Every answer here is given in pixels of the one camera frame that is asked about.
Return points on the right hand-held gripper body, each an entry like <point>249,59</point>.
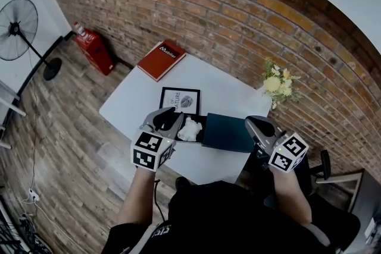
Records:
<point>285,151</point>

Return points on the black office chair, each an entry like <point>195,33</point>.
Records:
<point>323,168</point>

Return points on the person's black clothing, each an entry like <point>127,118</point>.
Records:
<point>232,217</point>

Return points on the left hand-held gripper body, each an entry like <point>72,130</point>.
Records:
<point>149,151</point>

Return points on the red hardcover book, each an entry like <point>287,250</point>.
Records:
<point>160,61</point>

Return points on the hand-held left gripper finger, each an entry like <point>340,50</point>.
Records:
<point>178,123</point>
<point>150,117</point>

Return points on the person's right forearm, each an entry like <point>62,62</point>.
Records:
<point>293,199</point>

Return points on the clear bottle with red cap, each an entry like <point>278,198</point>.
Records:
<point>78,29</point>

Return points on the white power strip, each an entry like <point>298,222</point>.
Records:
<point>33,195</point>

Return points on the grey cabinet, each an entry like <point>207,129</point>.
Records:
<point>357,202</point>

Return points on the red metal cabinet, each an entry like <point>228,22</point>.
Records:
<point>96,52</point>

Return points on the dark box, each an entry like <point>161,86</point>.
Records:
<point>229,134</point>

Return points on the yellow white flower bouquet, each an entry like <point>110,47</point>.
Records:
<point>278,83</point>

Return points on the black standing fan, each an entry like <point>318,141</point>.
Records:
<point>18,29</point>

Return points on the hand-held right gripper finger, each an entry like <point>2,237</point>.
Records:
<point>250,128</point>
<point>257,119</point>

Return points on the person's left forearm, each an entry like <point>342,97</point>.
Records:
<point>138,196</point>

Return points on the white metal rack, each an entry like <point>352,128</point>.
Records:
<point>9,116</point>

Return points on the white paper item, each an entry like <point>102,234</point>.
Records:
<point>190,130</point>

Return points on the black framed leaf picture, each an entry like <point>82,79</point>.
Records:
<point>181,99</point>

